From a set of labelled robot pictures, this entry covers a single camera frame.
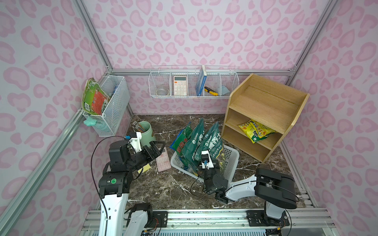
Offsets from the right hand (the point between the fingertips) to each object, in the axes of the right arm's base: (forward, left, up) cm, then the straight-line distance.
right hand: (207, 152), depth 76 cm
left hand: (-3, +22, +12) cm, 25 cm away
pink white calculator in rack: (+42, +17, +11) cm, 47 cm away
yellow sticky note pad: (-2, +37, -18) cm, 41 cm away
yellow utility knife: (+41, -3, +6) cm, 42 cm away
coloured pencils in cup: (+18, +42, -2) cm, 46 cm away
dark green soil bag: (-2, +9, +11) cm, 14 cm away
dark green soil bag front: (+4, -3, +3) cm, 6 cm away
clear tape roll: (+39, +28, +8) cm, 49 cm away
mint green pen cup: (+16, +37, -9) cm, 42 cm away
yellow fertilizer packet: (+13, -28, 0) cm, 31 cm away
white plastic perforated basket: (+5, -15, -15) cm, 22 cm away
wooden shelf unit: (+18, -28, +11) cm, 35 cm away
